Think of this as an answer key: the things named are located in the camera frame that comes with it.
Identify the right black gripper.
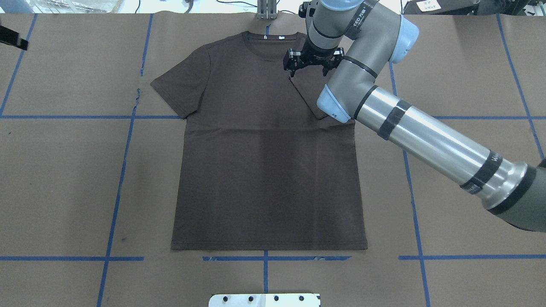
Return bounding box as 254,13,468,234
283,37,344,78

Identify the dark brown t-shirt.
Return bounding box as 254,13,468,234
151,32,368,250

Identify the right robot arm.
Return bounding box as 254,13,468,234
283,0,546,233

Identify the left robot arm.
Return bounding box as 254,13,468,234
0,25,29,51

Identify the aluminium frame post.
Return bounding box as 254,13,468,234
257,0,278,20

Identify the white camera pole base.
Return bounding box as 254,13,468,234
208,293,322,307

